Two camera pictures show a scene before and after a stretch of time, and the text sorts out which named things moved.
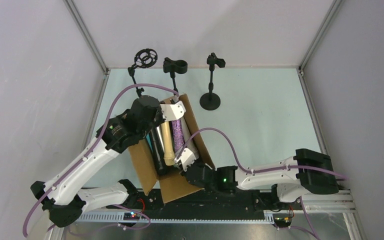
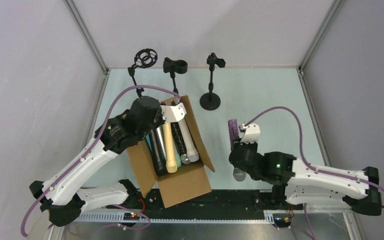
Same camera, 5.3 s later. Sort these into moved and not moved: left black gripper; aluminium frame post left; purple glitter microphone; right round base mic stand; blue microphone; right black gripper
Moved: purple glitter microphone; right black gripper
Not moved: left black gripper; blue microphone; aluminium frame post left; right round base mic stand
